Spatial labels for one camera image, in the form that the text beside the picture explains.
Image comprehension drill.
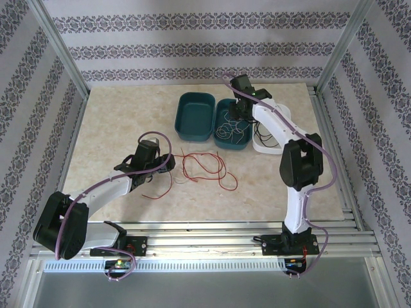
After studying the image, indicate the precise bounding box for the aluminium mounting rail beam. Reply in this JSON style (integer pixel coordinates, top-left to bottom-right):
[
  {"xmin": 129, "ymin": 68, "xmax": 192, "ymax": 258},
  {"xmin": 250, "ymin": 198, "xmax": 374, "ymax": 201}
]
[{"xmin": 30, "ymin": 220, "xmax": 383, "ymax": 259}]

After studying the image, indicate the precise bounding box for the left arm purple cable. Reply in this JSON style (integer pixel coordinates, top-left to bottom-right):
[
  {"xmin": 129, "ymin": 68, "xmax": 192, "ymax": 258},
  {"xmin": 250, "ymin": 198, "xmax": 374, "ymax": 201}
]
[{"xmin": 55, "ymin": 131, "xmax": 174, "ymax": 283}]

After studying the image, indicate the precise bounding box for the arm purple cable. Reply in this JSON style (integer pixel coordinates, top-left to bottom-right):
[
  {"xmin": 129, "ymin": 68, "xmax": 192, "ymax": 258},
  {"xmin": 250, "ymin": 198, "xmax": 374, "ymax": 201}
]
[
  {"xmin": 55, "ymin": 131, "xmax": 174, "ymax": 283},
  {"xmin": 223, "ymin": 73, "xmax": 338, "ymax": 280}
]

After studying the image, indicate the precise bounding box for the aluminium side rail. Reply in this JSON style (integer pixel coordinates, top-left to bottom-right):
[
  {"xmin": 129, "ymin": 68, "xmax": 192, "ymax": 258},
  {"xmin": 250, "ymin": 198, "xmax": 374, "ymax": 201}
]
[
  {"xmin": 44, "ymin": 92, "xmax": 89, "ymax": 234},
  {"xmin": 306, "ymin": 83, "xmax": 365, "ymax": 225}
]

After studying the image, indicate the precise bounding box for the grey metal panel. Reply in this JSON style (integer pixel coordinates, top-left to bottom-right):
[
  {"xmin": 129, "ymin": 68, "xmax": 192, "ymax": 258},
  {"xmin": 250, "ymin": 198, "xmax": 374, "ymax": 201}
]
[{"xmin": 31, "ymin": 271, "xmax": 375, "ymax": 308}]

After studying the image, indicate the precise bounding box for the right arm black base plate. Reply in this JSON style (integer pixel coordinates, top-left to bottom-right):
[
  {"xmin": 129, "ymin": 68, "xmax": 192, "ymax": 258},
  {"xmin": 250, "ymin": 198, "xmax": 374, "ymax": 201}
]
[{"xmin": 253, "ymin": 234, "xmax": 319, "ymax": 257}]

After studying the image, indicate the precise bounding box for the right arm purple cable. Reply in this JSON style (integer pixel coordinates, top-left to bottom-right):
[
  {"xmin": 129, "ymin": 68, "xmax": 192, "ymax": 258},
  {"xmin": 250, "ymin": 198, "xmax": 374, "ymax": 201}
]
[{"xmin": 223, "ymin": 73, "xmax": 338, "ymax": 280}]

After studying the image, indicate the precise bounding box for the slotted grey cable duct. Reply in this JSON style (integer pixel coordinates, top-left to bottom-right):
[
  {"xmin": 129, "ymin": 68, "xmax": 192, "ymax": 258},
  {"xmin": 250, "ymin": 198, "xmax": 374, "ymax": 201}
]
[{"xmin": 42, "ymin": 259, "xmax": 289, "ymax": 273}]

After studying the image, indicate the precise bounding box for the thin black cable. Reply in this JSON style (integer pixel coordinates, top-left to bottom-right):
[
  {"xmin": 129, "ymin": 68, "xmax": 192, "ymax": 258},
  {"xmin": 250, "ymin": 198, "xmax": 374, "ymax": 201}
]
[
  {"xmin": 253, "ymin": 121, "xmax": 280, "ymax": 148},
  {"xmin": 256, "ymin": 121, "xmax": 281, "ymax": 149}
]

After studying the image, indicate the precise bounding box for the teal plastic bin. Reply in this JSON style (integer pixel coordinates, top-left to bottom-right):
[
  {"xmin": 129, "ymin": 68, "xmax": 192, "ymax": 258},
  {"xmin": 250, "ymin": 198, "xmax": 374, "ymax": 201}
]
[
  {"xmin": 173, "ymin": 92, "xmax": 216, "ymax": 142},
  {"xmin": 213, "ymin": 98, "xmax": 255, "ymax": 151}
]

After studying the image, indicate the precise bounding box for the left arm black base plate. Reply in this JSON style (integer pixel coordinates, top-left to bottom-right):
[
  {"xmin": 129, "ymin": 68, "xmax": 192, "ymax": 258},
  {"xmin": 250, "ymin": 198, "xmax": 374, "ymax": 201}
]
[{"xmin": 89, "ymin": 235, "xmax": 148, "ymax": 257}]

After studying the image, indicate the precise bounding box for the aluminium frame post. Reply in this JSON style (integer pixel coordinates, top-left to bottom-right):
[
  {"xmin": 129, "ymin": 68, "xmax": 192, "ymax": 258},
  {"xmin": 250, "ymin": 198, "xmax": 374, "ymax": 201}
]
[
  {"xmin": 28, "ymin": 0, "xmax": 90, "ymax": 98},
  {"xmin": 315, "ymin": 0, "xmax": 376, "ymax": 96}
]

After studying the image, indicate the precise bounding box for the white plastic bin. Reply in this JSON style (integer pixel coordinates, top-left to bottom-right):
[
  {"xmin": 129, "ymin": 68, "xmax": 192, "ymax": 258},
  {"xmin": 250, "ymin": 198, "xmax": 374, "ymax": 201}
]
[{"xmin": 252, "ymin": 101, "xmax": 293, "ymax": 155}]

